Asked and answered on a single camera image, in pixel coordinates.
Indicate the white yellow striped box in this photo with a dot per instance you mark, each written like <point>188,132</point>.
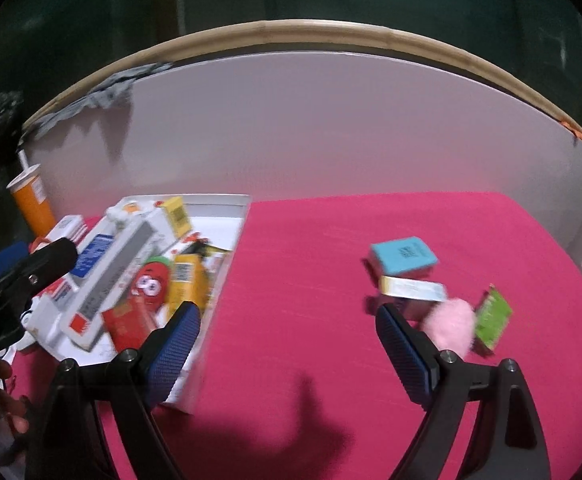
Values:
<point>411,288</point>

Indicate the red strawberry cartoon packet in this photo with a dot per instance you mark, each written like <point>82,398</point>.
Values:
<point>151,282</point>

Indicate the teal small box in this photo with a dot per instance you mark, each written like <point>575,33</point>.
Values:
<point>403,255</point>

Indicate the small white orange box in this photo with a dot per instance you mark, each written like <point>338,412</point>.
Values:
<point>126,207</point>

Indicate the white backdrop board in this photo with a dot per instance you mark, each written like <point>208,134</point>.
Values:
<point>321,125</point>

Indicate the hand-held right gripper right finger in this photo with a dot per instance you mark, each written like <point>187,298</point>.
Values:
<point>406,355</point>

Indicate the red tablecloth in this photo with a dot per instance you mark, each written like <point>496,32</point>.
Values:
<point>296,285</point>

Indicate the green small box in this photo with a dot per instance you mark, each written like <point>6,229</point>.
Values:
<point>493,317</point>

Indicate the yellow white medicine box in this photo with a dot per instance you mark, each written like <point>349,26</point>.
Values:
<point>178,215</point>

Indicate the white cardboard tray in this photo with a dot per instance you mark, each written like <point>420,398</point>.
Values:
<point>216,210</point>

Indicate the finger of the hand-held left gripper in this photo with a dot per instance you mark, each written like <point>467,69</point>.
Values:
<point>51,260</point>

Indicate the white blue label box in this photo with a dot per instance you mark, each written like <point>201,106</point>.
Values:
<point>91,255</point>

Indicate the pink fluffy pompom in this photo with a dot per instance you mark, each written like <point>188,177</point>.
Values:
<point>451,325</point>

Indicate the orange tape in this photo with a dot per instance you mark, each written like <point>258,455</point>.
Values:
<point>573,132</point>

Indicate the grey cloth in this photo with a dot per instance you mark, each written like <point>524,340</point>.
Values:
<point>113,85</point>

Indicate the yellow carton box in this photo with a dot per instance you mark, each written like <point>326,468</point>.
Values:
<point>186,280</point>

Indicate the orange drink cup with straw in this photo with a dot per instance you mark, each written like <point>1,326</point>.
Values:
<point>33,205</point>

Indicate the long white grey box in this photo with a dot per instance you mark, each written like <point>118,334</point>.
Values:
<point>121,265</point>

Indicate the white red label box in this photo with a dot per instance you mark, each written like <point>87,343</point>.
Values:
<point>61,291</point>

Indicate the bamboo rail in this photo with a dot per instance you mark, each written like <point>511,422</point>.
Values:
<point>296,30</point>

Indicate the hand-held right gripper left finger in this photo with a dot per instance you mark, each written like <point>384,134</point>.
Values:
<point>176,345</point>

